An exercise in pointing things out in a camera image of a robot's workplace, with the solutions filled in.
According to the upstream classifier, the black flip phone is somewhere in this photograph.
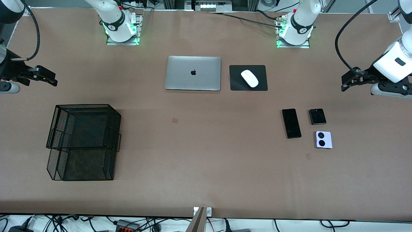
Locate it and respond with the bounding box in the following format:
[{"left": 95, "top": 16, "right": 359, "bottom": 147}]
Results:
[{"left": 309, "top": 109, "right": 327, "bottom": 125}]

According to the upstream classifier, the lavender flip phone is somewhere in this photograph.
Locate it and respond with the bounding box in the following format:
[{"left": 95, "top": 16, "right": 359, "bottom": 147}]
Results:
[{"left": 315, "top": 131, "right": 333, "bottom": 149}]

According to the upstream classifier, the black bar smartphone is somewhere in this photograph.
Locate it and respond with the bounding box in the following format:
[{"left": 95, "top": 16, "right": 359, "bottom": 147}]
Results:
[{"left": 282, "top": 109, "right": 302, "bottom": 139}]

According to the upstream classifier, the white computer mouse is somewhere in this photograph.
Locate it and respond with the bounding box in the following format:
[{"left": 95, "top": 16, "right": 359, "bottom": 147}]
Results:
[{"left": 241, "top": 70, "right": 259, "bottom": 88}]

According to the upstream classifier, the black mouse pad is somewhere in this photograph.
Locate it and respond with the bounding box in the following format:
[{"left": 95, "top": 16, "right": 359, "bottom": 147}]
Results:
[{"left": 229, "top": 65, "right": 268, "bottom": 91}]

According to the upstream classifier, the silver closed laptop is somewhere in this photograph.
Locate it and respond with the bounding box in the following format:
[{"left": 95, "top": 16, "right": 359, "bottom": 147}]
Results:
[{"left": 165, "top": 56, "right": 222, "bottom": 92}]

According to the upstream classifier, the white outlet block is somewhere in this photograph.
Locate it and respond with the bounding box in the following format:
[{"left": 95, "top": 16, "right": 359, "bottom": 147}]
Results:
[{"left": 200, "top": 3, "right": 226, "bottom": 12}]

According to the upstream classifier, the black orange power strip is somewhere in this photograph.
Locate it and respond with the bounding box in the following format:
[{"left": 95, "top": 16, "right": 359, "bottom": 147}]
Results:
[{"left": 115, "top": 220, "right": 141, "bottom": 232}]

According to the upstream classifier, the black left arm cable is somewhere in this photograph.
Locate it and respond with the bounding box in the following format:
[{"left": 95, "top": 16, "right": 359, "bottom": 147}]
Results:
[{"left": 335, "top": 0, "right": 379, "bottom": 79}]

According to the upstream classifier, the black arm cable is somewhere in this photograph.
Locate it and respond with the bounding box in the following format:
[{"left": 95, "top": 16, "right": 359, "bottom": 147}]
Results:
[
  {"left": 335, "top": 0, "right": 379, "bottom": 79},
  {"left": 11, "top": 0, "right": 41, "bottom": 62}
]

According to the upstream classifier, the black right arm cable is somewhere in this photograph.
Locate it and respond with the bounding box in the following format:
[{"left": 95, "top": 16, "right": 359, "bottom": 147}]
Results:
[{"left": 11, "top": 0, "right": 41, "bottom": 62}]

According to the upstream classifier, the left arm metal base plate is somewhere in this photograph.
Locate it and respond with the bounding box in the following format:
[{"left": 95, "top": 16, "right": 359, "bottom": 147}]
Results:
[{"left": 276, "top": 16, "right": 310, "bottom": 49}]

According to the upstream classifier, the black mesh tray with handles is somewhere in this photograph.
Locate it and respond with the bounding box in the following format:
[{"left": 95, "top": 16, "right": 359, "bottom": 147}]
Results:
[{"left": 46, "top": 104, "right": 122, "bottom": 152}]

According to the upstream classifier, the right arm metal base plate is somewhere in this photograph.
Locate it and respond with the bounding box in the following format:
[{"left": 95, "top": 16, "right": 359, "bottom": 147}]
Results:
[{"left": 106, "top": 14, "right": 143, "bottom": 46}]

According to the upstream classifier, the thin black table cable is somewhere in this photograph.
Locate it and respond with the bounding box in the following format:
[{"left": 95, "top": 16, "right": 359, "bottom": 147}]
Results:
[{"left": 254, "top": 10, "right": 281, "bottom": 20}]

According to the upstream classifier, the thick black table cable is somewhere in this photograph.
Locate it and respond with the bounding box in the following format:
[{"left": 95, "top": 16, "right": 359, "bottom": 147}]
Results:
[{"left": 209, "top": 12, "right": 284, "bottom": 29}]

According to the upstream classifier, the small metal table bracket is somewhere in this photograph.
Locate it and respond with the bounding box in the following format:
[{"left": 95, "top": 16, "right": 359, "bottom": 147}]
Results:
[{"left": 193, "top": 207, "right": 213, "bottom": 217}]

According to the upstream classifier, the grey camera post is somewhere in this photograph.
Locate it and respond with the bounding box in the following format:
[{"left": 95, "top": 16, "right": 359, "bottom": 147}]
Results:
[{"left": 186, "top": 207, "right": 206, "bottom": 232}]

